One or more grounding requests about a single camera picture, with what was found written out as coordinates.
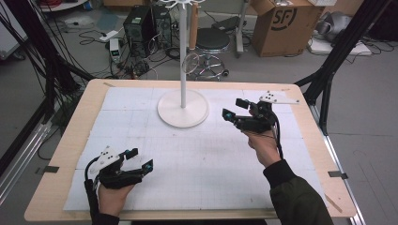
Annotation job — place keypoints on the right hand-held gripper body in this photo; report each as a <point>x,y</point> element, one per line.
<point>255,122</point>

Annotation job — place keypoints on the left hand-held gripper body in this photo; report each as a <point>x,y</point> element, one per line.
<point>119,179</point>

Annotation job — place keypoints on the white hook stand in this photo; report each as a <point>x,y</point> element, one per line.
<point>183,109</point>

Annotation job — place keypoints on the person's left hand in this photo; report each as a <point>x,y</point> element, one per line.
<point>112,200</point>

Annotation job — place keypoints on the person's right hand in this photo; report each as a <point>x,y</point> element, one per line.
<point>264,148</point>

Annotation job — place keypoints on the white grid mat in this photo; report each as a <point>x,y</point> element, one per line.
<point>203,181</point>

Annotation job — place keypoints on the grey metal stand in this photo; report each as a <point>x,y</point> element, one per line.
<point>240,34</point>

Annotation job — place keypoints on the black tape piece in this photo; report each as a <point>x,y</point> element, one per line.
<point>337,175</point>
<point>50,169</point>

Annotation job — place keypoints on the black round stool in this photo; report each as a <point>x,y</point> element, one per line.
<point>212,39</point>

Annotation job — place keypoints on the brown cardboard box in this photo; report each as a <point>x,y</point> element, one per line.
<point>281,34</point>

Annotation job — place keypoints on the black flat case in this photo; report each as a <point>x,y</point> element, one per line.
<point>226,23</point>

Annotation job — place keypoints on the white flat board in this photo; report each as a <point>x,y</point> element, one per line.
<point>325,48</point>

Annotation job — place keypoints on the white device with green display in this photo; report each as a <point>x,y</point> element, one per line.
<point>114,50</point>

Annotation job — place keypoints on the black computer case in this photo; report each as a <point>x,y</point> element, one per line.
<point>163,28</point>

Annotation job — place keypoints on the tan tape strip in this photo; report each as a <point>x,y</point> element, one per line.
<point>333,203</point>

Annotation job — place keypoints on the black computer tower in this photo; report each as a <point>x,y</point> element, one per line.
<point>137,34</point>

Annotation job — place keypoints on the white power strip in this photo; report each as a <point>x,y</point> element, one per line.
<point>109,36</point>

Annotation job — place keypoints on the grey plastic device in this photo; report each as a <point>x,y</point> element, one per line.
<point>333,25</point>

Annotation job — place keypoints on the white round table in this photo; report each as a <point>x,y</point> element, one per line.
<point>68,4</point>

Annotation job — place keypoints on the aluminium rail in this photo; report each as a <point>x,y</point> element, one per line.
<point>347,187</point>
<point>22,159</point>

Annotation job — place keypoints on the black metal frame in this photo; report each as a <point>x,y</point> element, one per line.
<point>341,47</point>
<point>50,62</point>

